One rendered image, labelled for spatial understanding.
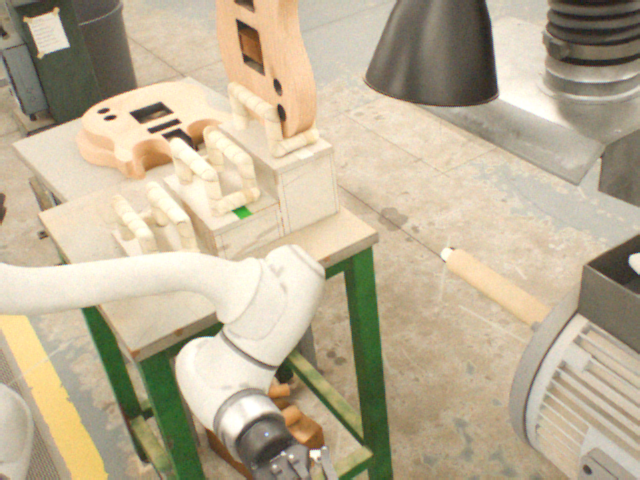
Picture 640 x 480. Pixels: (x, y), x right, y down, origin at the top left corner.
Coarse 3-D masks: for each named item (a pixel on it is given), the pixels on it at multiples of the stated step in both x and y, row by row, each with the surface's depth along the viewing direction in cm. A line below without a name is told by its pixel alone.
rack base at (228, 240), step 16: (224, 160) 181; (176, 176) 177; (192, 176) 176; (224, 176) 175; (176, 192) 171; (192, 192) 171; (224, 192) 169; (192, 208) 165; (208, 208) 165; (256, 208) 163; (272, 208) 163; (192, 224) 169; (208, 224) 160; (224, 224) 159; (240, 224) 161; (256, 224) 163; (272, 224) 165; (208, 240) 163; (224, 240) 160; (240, 240) 163; (256, 240) 165; (272, 240) 168; (224, 256) 162; (240, 256) 165
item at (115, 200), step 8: (112, 200) 167; (120, 200) 165; (120, 208) 163; (128, 208) 163; (120, 216) 163; (128, 216) 160; (136, 216) 160; (128, 224) 159; (136, 224) 157; (144, 224) 158; (136, 232) 156; (144, 232) 155; (144, 240) 155
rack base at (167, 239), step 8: (152, 224) 177; (168, 224) 176; (112, 232) 176; (152, 232) 174; (160, 232) 174; (168, 232) 173; (176, 232) 173; (120, 240) 173; (136, 240) 172; (160, 240) 171; (168, 240) 171; (176, 240) 170; (128, 248) 170; (136, 248) 170; (160, 248) 169; (168, 248) 168; (176, 248) 168; (200, 248) 167; (128, 256) 168
